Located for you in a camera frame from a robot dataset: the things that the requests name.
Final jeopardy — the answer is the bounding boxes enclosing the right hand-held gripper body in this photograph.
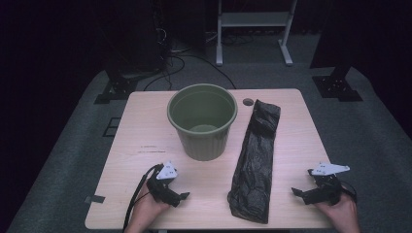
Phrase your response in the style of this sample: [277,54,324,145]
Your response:
[303,163,351,207]

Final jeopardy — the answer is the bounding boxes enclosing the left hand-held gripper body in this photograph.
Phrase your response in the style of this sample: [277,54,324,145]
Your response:
[146,160,182,208]

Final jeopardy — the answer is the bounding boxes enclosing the green plastic bin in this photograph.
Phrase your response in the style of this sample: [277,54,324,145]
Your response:
[166,83,239,162]

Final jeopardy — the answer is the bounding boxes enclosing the black plastic trash bag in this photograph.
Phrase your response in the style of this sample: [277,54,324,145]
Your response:
[226,98,282,225]

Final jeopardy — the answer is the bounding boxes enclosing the person's left hand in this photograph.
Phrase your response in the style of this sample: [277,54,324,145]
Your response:
[129,188,171,229]

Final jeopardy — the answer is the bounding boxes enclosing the person's right hand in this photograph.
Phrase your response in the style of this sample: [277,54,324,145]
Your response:
[315,193,361,229]

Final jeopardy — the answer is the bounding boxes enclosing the grey tape strip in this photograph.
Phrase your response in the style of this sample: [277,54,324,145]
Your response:
[85,194,106,205]

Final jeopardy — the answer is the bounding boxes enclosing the black floor tape rectangle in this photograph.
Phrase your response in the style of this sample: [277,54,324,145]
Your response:
[102,116,121,138]

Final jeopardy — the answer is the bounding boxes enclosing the black stand base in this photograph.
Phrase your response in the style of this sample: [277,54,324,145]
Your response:
[310,64,363,103]
[93,61,139,105]

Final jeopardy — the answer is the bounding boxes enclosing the right hand-held gripper cable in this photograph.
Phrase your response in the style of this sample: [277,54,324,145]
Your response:
[339,180,359,204]

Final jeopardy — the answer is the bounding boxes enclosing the black floor cable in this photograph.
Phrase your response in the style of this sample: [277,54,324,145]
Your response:
[143,54,187,91]
[171,52,237,90]

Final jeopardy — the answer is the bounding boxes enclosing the white metal stand frame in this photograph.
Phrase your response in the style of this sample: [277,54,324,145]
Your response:
[215,0,298,67]

